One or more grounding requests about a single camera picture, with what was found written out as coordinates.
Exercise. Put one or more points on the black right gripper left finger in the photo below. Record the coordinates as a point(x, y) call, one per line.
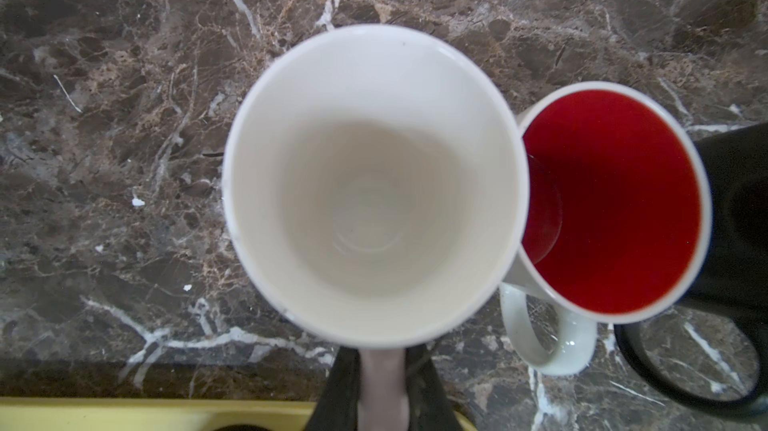
point(337, 407)

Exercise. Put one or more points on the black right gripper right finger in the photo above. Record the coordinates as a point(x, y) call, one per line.
point(429, 406)

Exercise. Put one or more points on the pink mug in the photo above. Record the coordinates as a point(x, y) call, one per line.
point(375, 187)

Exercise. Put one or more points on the white mug red inside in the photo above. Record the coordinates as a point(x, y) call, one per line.
point(619, 222)

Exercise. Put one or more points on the black-green mug white base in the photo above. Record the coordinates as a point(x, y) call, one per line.
point(242, 427)

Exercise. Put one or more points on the yellow plastic tray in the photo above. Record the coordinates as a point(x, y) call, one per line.
point(150, 414)

